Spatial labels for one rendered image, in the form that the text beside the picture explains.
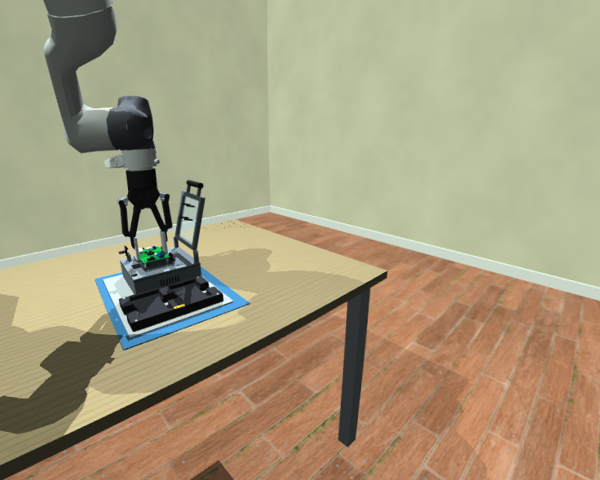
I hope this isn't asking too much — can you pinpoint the green circuit board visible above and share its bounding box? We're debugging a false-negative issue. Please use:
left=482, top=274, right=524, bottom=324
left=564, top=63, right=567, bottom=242
left=139, top=246, right=170, bottom=264

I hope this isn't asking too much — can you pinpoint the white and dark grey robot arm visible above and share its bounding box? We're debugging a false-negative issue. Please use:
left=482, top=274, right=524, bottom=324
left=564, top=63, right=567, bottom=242
left=43, top=0, right=160, bottom=171

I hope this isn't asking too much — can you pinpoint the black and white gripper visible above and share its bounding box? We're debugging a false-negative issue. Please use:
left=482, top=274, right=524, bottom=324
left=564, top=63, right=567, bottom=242
left=117, top=169, right=173, bottom=261

